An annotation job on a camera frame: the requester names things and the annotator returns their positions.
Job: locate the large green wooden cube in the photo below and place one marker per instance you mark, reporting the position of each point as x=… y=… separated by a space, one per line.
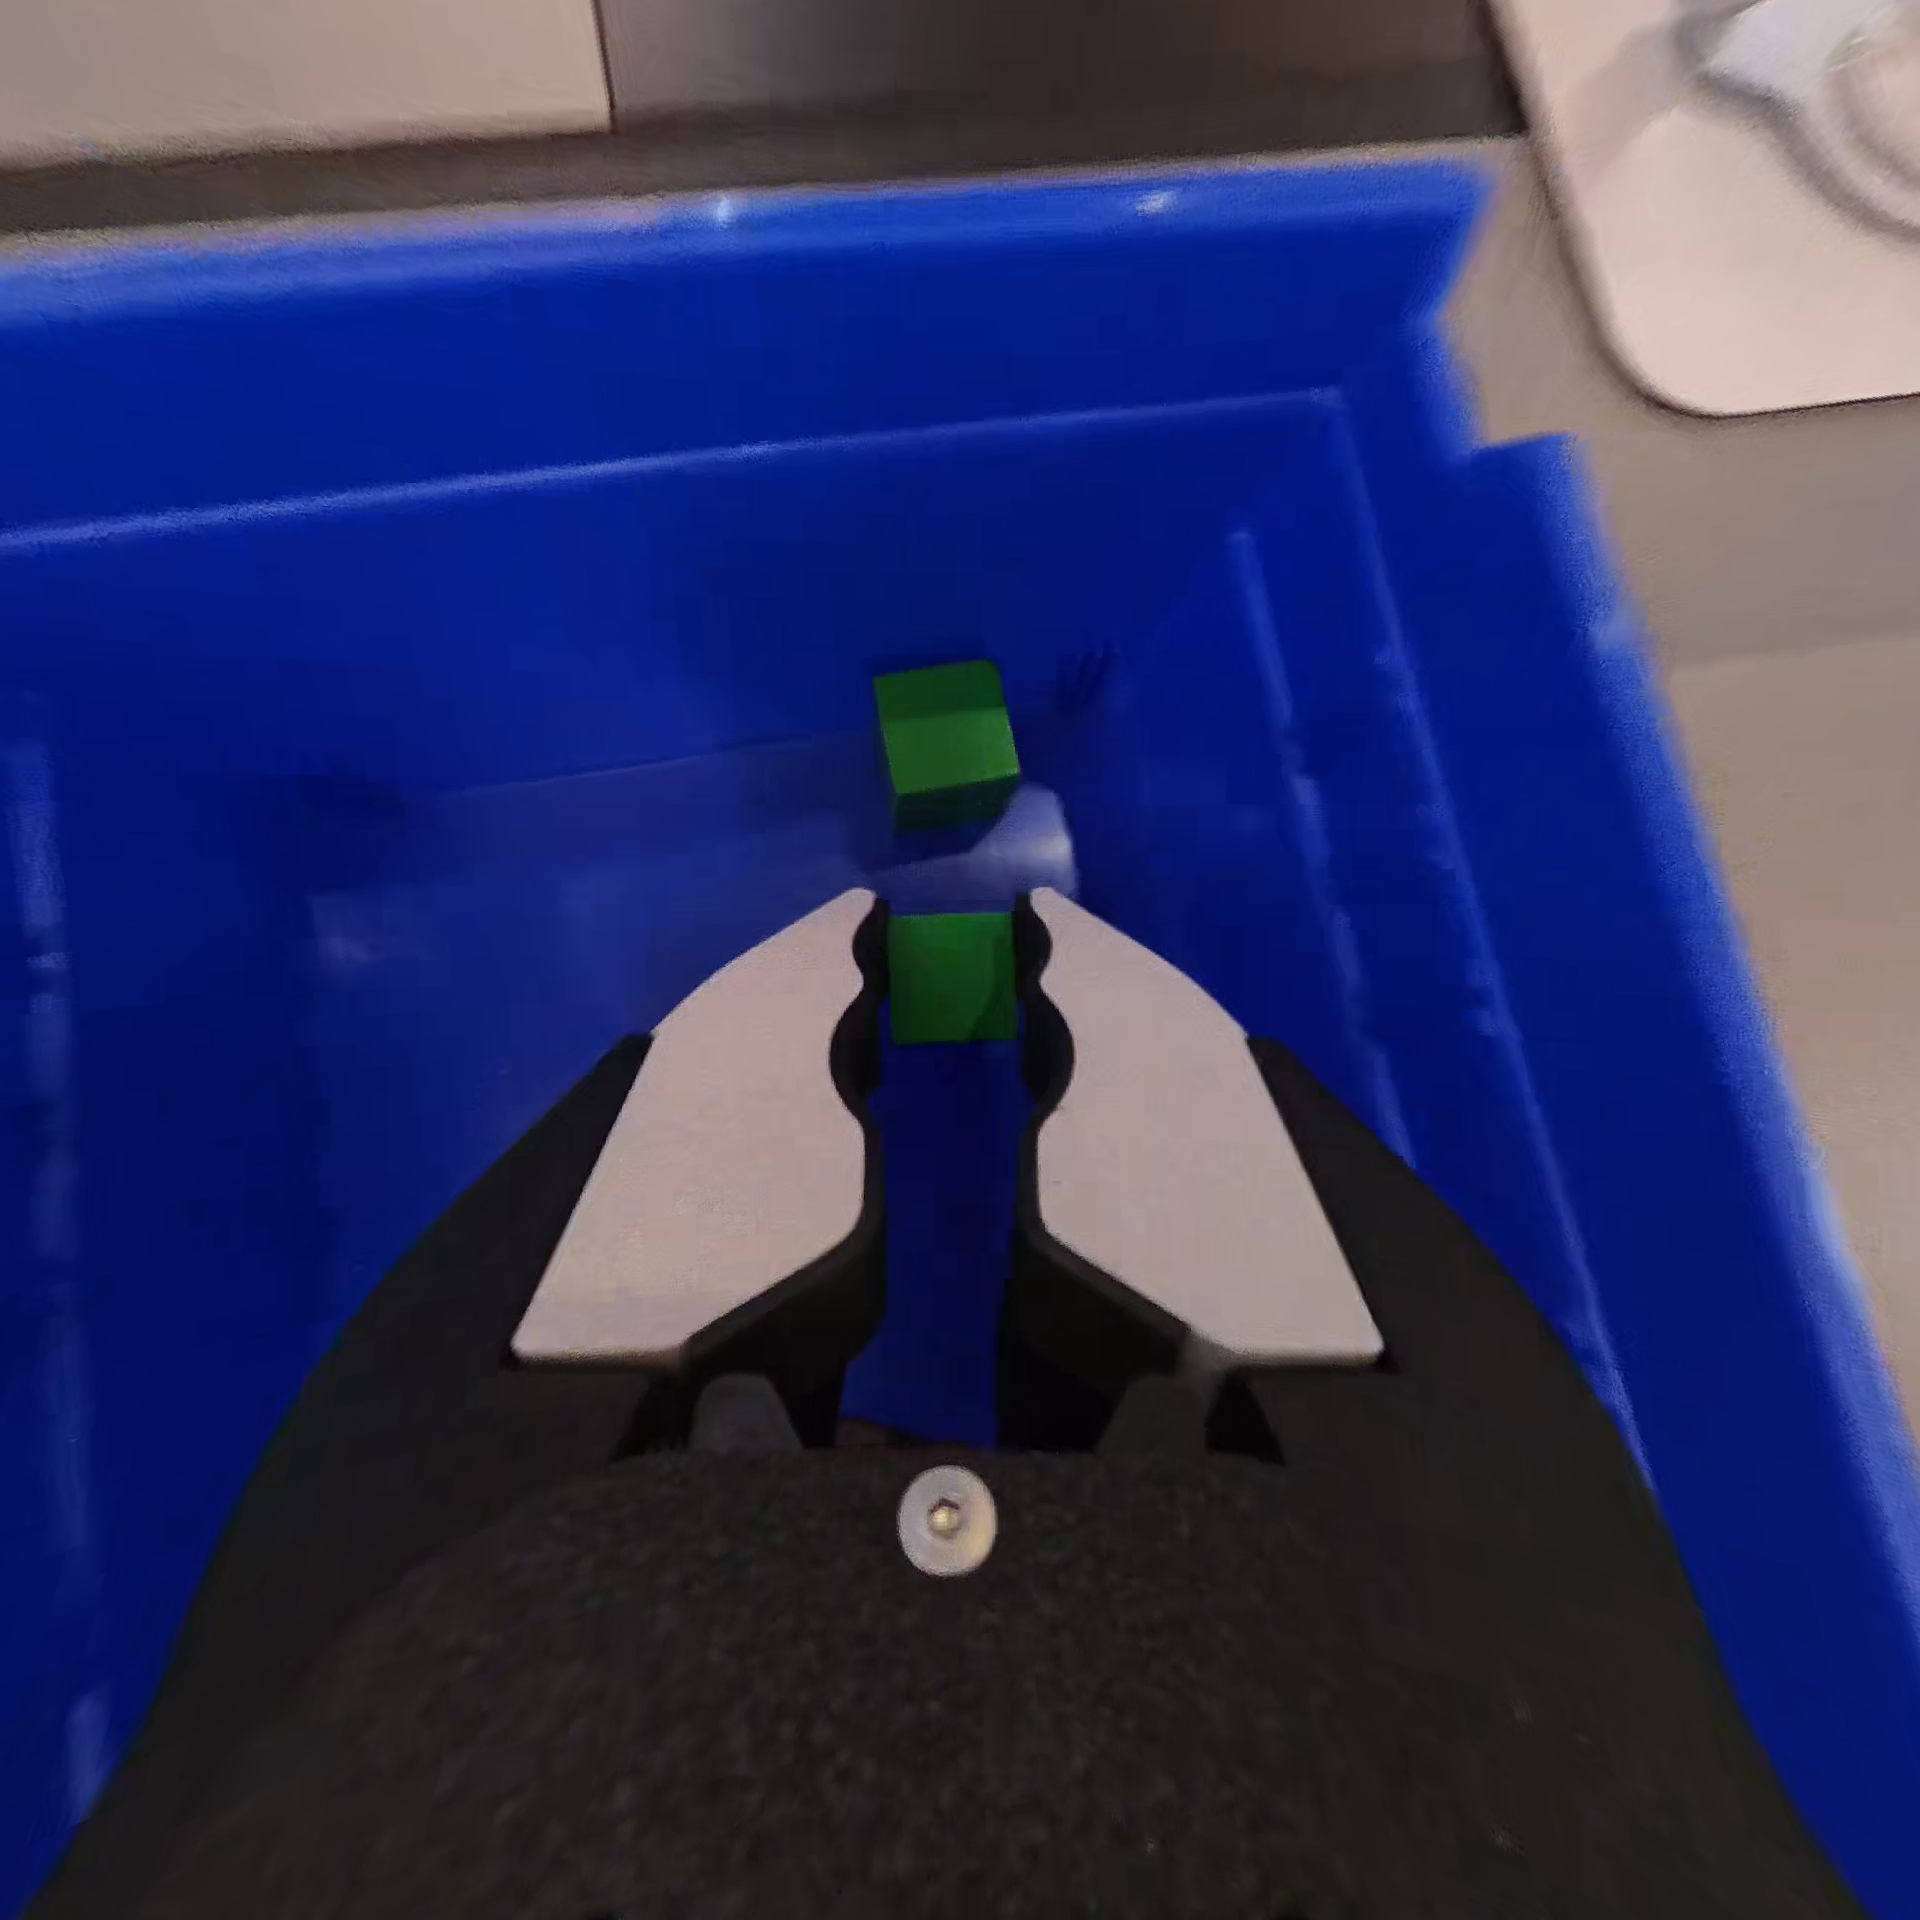
x=946 y=743

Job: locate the blue plastic bin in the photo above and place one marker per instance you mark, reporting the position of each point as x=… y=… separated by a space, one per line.
x=452 y=675

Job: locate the small green wooden cube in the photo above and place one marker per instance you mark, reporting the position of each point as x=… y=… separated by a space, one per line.
x=949 y=974

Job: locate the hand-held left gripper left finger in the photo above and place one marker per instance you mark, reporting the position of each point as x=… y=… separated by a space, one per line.
x=706 y=1185

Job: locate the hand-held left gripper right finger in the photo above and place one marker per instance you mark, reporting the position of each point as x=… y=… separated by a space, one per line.
x=1202 y=1185

